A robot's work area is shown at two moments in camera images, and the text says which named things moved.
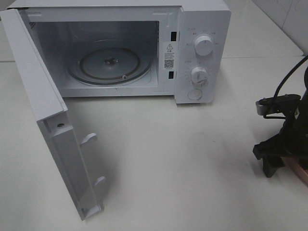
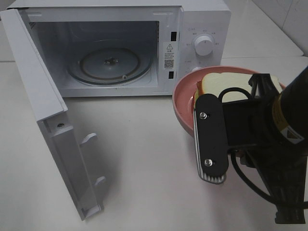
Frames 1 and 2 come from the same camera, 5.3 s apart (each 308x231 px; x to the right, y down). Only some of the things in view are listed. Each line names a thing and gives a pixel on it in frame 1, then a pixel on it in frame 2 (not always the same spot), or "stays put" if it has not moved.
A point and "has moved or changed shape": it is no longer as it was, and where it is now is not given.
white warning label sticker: x=169 y=56 stays put
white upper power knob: x=203 y=45 stays put
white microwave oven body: x=134 y=48 stays put
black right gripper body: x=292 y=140 -> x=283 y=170
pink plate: x=294 y=164 has moved or changed shape
